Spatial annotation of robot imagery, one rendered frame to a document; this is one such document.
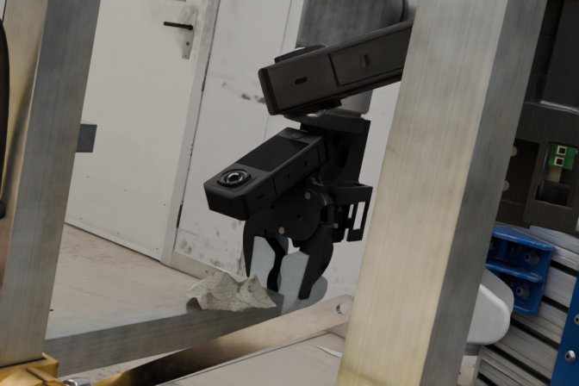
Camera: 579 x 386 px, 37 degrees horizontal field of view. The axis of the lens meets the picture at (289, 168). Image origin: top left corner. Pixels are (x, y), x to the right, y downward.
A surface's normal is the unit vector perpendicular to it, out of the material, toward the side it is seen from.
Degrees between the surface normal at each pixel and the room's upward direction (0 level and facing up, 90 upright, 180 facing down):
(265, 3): 90
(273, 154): 29
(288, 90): 92
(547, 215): 90
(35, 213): 90
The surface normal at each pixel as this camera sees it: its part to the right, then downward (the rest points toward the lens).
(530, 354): -0.88, -0.11
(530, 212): -0.29, 0.07
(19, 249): 0.78, 0.24
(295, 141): -0.16, -0.86
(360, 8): 0.24, 0.19
